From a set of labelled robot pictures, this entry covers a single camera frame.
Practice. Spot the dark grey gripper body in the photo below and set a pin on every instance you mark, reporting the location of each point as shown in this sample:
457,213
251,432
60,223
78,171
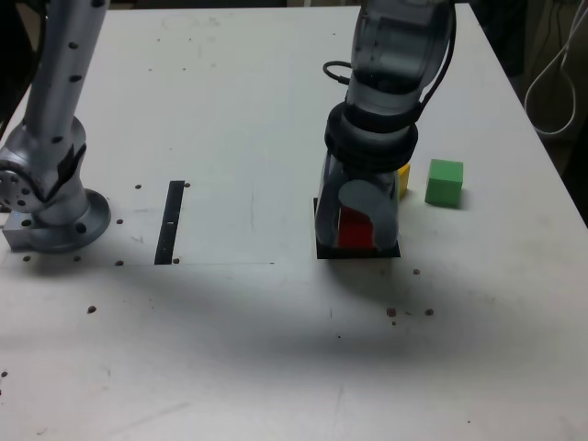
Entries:
367,175

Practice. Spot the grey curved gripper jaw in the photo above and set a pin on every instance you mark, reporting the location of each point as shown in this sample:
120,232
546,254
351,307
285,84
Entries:
327,216
381,211

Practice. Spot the red cube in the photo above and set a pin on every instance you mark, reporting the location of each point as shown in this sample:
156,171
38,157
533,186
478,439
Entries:
354,229

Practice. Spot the yellow cube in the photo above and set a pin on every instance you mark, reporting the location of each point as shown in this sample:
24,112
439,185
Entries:
404,181

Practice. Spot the green cube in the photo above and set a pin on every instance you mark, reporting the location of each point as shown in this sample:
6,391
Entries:
443,181

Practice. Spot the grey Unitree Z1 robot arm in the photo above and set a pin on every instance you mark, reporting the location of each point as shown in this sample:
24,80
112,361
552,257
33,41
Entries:
55,115

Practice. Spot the black tape square outline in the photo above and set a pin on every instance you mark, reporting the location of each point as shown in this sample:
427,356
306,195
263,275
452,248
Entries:
358,253

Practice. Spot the black tape strip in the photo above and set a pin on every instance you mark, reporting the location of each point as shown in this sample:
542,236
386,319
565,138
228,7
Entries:
168,225

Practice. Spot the dark background object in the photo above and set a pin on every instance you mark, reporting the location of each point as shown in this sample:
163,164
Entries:
500,32

